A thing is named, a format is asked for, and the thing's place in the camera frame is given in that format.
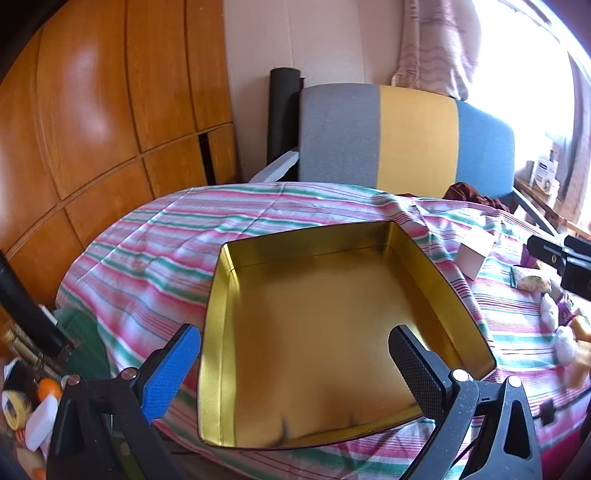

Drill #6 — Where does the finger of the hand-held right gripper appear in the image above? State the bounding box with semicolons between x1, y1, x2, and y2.
527;234;567;265

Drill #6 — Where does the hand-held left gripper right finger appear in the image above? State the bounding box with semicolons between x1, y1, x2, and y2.
388;324;543;480

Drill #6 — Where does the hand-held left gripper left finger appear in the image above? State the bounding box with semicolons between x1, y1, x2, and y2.
46;323;202;480

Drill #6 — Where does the yellow green snack packet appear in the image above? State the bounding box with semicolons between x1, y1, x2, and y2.
510;265;555;292

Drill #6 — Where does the white printed box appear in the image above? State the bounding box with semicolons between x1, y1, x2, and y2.
456;227;494;281

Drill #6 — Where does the gold tin box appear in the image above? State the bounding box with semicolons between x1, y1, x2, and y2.
198;220;497;449

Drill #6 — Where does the white blue carton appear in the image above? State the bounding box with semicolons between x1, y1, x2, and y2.
529;159;561;195

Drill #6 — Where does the dark red cloth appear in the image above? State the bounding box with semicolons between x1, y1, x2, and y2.
445;182;511;213

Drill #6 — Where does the green round stool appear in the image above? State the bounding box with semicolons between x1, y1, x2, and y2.
55;308;112;384

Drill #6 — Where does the striped tablecloth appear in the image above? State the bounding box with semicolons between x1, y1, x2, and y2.
55;182;591;480

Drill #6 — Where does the beige side curtain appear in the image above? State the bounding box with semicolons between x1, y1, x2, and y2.
568;51;591;222

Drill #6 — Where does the white plastic bottle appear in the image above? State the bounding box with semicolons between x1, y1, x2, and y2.
25;397;61;450

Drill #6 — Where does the yellow yarn ball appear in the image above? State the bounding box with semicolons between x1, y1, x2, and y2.
2;362;33;428

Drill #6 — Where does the grey yellow blue chair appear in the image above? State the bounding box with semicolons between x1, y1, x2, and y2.
249;83;555;232

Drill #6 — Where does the pink patterned curtain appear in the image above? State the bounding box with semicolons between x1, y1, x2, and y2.
392;0;483;100

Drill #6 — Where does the wooden wardrobe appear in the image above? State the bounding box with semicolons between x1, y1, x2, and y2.
0;0;241;324

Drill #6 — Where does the black rolled mat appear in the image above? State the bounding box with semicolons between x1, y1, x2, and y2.
268;68;303;181

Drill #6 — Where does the black padded post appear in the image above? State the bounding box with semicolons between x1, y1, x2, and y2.
0;249;63;357

